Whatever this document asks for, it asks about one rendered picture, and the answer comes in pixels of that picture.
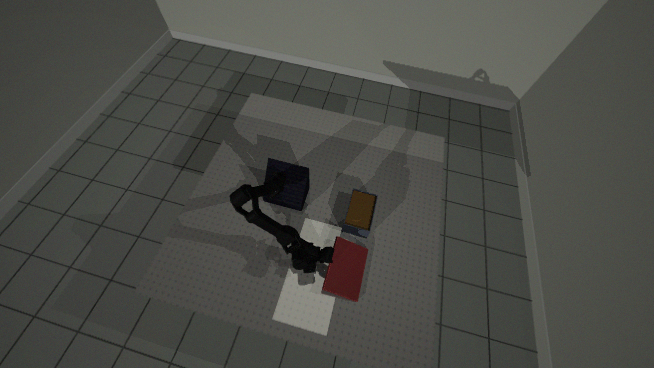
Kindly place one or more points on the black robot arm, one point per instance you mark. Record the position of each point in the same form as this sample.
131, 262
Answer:
284, 234

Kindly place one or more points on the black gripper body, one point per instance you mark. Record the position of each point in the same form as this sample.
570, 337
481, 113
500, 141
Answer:
325, 254

